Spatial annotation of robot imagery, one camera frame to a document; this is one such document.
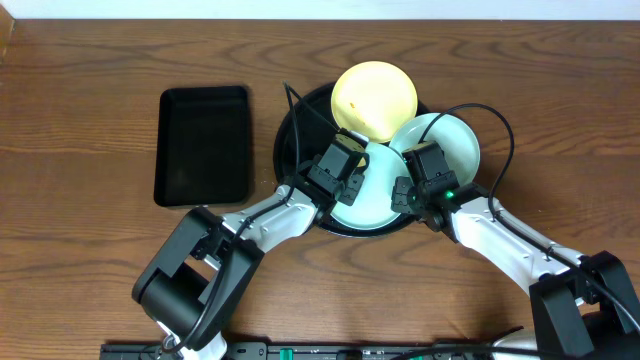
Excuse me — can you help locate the light green plate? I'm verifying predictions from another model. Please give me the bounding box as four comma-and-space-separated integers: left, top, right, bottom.
389, 113, 481, 186
331, 143, 409, 230

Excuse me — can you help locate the light green plate front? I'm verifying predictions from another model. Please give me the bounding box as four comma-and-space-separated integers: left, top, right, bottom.
331, 143, 409, 230

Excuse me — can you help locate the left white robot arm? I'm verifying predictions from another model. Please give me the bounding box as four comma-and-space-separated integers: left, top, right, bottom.
132, 129, 369, 359

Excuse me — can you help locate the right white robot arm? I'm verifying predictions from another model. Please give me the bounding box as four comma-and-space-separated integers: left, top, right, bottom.
392, 142, 639, 359

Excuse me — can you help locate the round black tray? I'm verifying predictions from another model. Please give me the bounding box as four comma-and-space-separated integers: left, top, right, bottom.
273, 83, 415, 238

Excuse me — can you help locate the black rectangular tray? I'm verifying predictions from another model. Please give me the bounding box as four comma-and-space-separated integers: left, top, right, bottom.
153, 86, 252, 207

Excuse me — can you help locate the yellow plate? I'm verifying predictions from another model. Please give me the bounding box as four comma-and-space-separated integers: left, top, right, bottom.
330, 61, 418, 143

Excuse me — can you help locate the right black cable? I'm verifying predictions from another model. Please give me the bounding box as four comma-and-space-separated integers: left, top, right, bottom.
389, 102, 640, 360

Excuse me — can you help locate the black cable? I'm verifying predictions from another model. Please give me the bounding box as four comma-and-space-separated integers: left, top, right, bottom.
389, 102, 640, 360
159, 80, 341, 356

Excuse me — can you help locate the left black cable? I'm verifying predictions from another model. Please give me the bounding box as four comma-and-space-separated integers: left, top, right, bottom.
159, 80, 341, 356

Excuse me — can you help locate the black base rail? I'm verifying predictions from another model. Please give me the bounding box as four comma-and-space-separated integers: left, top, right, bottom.
98, 340, 501, 360

